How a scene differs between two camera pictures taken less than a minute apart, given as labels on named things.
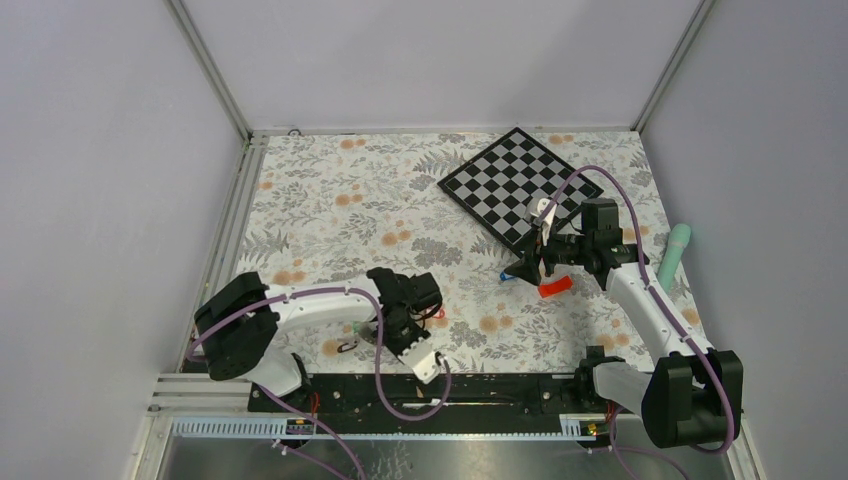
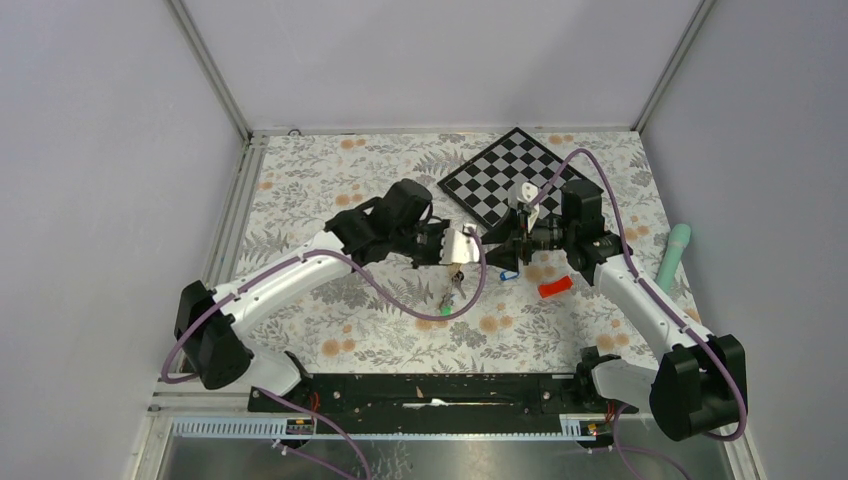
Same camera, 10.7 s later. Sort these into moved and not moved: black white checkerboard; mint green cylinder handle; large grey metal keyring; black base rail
Moved: large grey metal keyring
Not moved: black white checkerboard; mint green cylinder handle; black base rail
